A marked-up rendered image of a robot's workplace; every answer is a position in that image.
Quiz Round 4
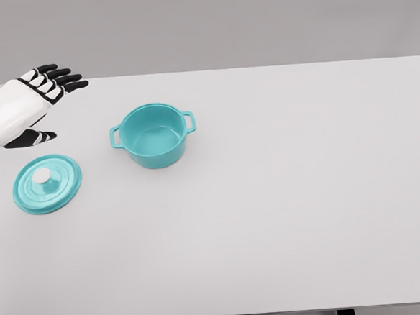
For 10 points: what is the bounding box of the teal pot lid white knob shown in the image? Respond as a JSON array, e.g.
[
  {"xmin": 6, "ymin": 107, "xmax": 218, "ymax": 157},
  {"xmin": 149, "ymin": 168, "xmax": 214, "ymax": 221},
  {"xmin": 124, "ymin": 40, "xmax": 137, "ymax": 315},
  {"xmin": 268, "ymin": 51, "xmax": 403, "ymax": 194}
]
[{"xmin": 9, "ymin": 152, "xmax": 86, "ymax": 217}]

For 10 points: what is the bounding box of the teal pot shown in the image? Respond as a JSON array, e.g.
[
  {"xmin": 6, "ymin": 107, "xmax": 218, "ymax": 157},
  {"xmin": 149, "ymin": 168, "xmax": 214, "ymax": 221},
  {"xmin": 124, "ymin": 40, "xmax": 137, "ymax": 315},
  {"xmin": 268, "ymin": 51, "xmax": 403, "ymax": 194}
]
[{"xmin": 107, "ymin": 100, "xmax": 200, "ymax": 173}]

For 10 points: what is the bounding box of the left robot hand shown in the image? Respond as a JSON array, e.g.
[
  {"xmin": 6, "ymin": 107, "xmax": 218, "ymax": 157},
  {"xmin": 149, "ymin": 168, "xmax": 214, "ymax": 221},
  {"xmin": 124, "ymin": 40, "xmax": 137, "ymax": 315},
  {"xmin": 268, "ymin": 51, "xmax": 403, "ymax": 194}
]
[{"xmin": 0, "ymin": 61, "xmax": 94, "ymax": 158}]

